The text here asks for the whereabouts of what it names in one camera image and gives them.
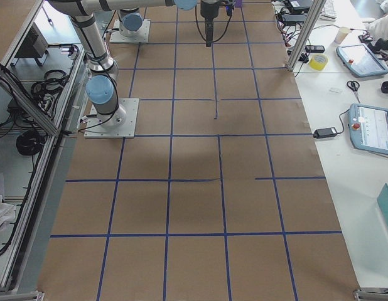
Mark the teach pendant tablet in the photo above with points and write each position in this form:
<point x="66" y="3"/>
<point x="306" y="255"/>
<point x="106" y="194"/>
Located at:
<point x="368" y="128"/>
<point x="361" y="61"/>

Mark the black remote phone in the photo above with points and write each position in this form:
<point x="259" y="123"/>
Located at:
<point x="314" y="48"/>

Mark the black power adapter brick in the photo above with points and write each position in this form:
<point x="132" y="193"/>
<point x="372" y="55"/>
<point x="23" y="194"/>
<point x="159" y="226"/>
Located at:
<point x="299" y="4"/>

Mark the near teach pendant tablet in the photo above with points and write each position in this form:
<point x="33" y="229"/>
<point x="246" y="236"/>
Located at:
<point x="368" y="128"/>

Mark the white crumpled cloth left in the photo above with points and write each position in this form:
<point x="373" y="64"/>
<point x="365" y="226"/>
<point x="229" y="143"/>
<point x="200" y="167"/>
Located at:
<point x="7" y="210"/>

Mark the black handled scissors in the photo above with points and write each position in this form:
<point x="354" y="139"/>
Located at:
<point x="354" y="86"/>

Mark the yellow tape roll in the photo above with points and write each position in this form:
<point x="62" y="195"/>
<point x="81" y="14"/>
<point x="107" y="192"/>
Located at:
<point x="318" y="61"/>

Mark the aluminium frame post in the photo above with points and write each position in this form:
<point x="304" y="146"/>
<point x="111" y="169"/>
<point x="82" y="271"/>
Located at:
<point x="311" y="19"/>

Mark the aluminium side rail frame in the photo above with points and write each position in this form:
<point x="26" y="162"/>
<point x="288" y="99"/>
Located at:
<point x="42" y="73"/>

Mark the small black power adapter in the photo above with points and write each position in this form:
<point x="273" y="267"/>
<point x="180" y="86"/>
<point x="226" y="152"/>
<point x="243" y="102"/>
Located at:
<point x="325" y="133"/>

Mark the far teach pendant tablet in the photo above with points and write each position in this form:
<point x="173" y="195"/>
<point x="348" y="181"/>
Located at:
<point x="361" y="61"/>

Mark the white paper cup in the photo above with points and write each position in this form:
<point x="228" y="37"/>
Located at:
<point x="342" y="33"/>

